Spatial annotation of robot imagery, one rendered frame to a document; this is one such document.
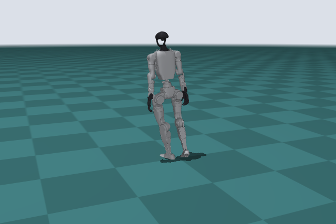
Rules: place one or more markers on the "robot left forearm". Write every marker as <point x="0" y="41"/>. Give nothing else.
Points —
<point x="150" y="84"/>

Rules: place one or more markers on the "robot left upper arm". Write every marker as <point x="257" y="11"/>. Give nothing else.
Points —
<point x="151" y="64"/>

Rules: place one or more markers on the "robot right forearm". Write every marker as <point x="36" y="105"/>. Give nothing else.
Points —
<point x="182" y="81"/>

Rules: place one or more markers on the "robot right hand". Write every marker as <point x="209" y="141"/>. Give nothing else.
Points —
<point x="185" y="97"/>

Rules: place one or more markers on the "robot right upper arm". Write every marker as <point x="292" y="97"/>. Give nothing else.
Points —
<point x="178" y="62"/>

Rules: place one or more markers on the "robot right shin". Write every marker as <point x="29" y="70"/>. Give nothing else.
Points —
<point x="182" y="135"/>

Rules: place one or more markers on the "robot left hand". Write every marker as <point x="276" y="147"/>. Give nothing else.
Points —
<point x="149" y="101"/>

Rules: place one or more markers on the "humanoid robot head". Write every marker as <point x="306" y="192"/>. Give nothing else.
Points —
<point x="162" y="36"/>

